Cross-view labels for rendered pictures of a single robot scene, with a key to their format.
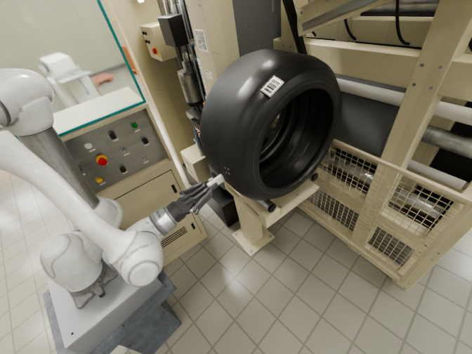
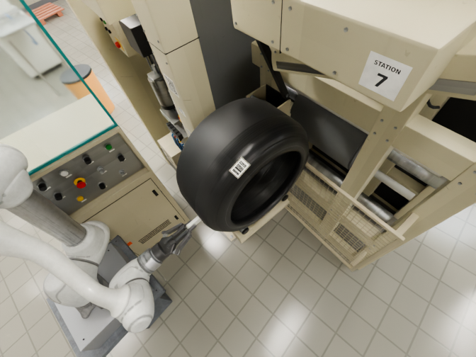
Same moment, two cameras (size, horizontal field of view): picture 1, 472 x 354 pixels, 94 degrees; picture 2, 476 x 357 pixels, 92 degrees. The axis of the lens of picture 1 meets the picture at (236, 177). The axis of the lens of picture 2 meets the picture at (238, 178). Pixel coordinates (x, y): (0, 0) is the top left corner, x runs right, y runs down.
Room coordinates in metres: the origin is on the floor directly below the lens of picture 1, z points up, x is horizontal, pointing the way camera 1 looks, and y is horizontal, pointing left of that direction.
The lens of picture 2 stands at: (0.20, -0.13, 2.04)
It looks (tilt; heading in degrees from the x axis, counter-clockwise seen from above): 57 degrees down; 358
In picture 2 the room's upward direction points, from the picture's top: 12 degrees counter-clockwise
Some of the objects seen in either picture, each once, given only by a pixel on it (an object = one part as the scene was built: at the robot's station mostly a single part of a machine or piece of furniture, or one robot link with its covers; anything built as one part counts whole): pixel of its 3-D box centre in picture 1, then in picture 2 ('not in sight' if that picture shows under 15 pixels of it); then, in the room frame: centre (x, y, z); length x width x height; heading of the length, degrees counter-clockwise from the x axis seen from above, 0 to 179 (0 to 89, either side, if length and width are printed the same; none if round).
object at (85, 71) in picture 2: not in sight; (90, 93); (3.11, 1.44, 0.29); 0.38 x 0.37 x 0.58; 127
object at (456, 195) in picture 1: (341, 197); (309, 203); (0.77, -0.57, 0.65); 0.90 x 0.02 x 0.70; 27
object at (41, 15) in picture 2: not in sight; (35, 18); (6.80, 3.38, 0.05); 1.15 x 0.79 x 0.10; 127
